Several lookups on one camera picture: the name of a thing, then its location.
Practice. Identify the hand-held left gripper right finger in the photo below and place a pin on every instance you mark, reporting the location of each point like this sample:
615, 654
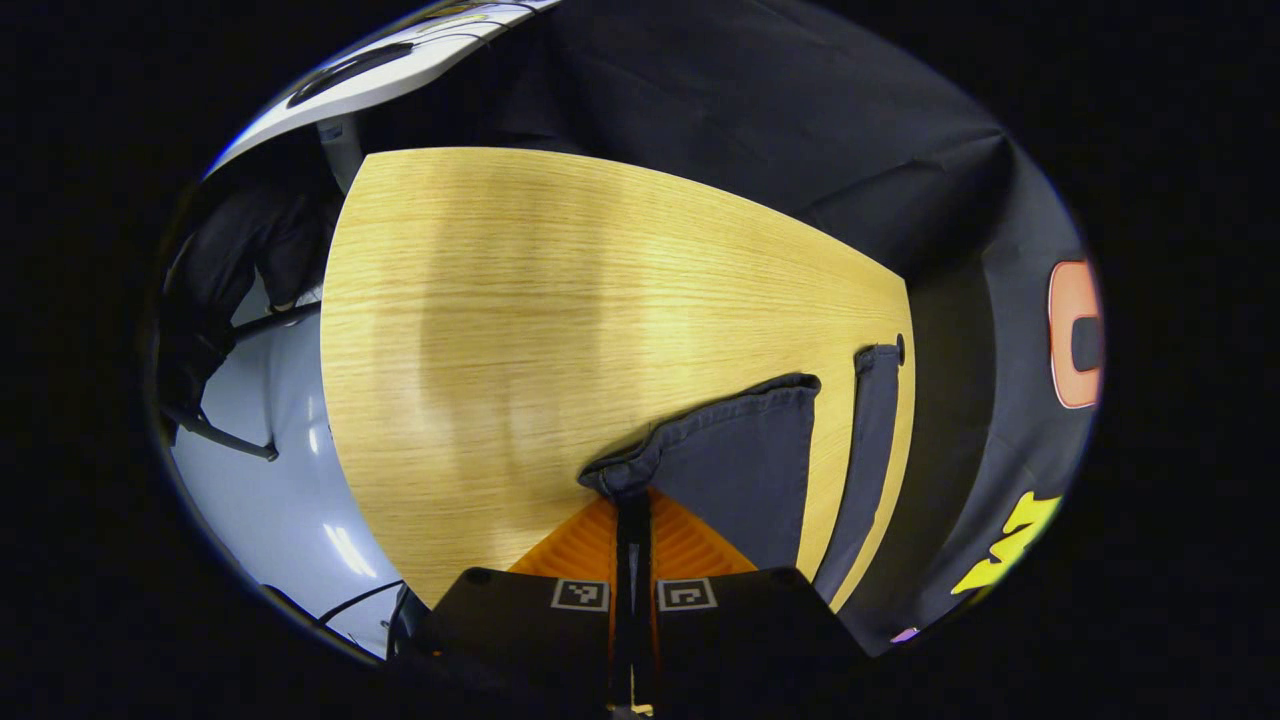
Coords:
740, 630

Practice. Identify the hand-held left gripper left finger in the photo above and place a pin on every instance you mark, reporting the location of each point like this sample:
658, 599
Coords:
520, 630

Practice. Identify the black metal bar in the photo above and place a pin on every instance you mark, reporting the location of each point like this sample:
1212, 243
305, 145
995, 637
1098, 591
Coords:
275, 320
220, 438

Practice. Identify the dark cloth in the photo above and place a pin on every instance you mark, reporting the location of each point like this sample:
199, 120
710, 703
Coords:
250, 250

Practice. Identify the black backdrop cloth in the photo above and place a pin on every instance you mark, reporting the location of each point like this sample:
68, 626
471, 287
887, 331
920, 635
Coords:
800, 130

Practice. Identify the white curved panel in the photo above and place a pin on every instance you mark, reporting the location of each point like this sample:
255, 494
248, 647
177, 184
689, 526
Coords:
400, 75

